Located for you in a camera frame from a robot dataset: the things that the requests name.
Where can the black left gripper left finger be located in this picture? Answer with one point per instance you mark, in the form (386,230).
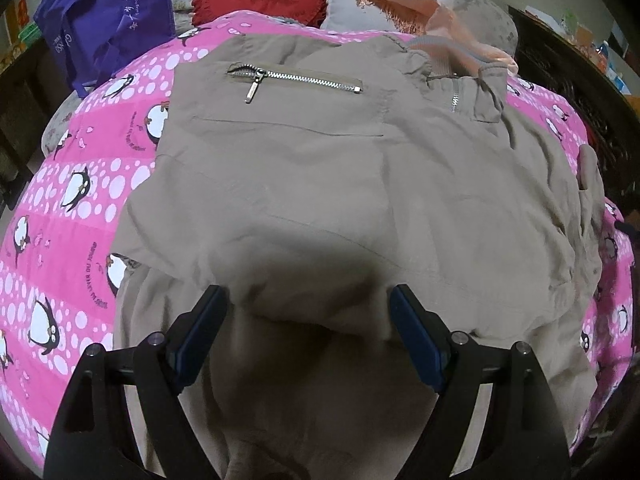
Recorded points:
(92,436)

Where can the dark wooden side cabinet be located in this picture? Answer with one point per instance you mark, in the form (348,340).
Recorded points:
(546,58)

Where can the pink penguin blanket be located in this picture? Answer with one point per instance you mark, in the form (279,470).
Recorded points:
(59,278)

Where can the peach fringed cloth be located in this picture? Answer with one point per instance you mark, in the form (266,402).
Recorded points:
(435,18)

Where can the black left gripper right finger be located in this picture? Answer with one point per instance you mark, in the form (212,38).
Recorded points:
(522,436)

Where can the purple tote bag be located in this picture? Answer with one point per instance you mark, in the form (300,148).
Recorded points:
(91,40)

